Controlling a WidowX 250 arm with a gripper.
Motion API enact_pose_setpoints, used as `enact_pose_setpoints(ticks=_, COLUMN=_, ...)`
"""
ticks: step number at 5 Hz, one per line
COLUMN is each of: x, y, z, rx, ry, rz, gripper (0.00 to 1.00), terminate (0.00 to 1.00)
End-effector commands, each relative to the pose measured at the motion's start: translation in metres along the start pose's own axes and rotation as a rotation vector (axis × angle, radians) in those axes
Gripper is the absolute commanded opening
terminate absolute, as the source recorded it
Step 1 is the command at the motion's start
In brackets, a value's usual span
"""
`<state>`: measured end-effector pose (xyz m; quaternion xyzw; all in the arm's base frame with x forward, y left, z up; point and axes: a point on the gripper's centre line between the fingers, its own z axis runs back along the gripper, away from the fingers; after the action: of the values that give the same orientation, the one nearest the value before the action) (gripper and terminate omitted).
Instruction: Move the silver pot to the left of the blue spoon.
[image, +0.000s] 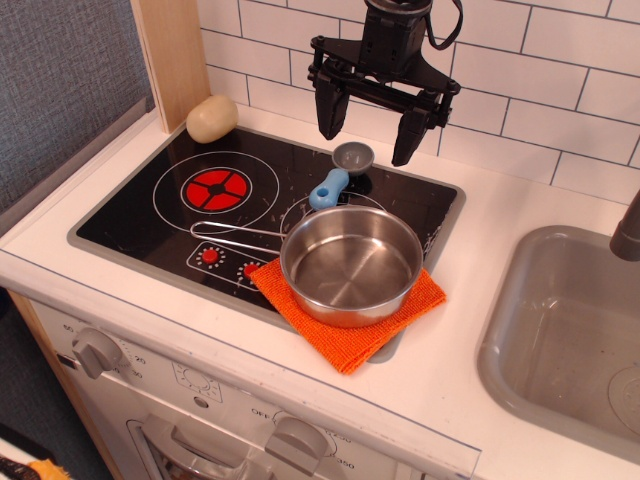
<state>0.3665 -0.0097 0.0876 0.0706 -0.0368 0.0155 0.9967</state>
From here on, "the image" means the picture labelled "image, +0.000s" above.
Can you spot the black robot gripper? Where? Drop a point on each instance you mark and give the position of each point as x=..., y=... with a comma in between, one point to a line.
x=385, y=67

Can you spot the silver steel pot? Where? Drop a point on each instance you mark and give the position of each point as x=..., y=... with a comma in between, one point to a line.
x=346, y=266

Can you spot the blue and grey toy spoon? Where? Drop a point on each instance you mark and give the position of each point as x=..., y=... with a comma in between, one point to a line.
x=350, y=160

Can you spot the beige toy potato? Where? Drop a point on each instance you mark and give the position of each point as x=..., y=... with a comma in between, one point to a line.
x=212, y=119

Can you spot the black toy stove top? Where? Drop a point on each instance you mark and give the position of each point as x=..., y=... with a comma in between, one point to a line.
x=203, y=217

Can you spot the orange knitted cloth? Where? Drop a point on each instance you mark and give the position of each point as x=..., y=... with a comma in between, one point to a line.
x=346, y=349

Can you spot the grey toy faucet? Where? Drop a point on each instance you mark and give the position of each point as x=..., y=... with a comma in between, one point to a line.
x=625, y=242

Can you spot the grey toy sink basin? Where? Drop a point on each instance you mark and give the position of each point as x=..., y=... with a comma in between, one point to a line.
x=561, y=350

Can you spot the grey oven knob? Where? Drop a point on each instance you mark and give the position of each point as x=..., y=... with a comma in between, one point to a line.
x=297, y=444

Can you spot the grey timer knob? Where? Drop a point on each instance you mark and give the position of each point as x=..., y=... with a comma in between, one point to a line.
x=96, y=352

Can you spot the white toy oven front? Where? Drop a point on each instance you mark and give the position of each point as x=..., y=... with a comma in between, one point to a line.
x=158, y=418

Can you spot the yellow cloth at corner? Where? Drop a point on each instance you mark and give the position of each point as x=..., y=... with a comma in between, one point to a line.
x=48, y=470

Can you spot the light wooden post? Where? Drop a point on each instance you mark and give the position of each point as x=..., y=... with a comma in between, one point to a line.
x=171, y=41

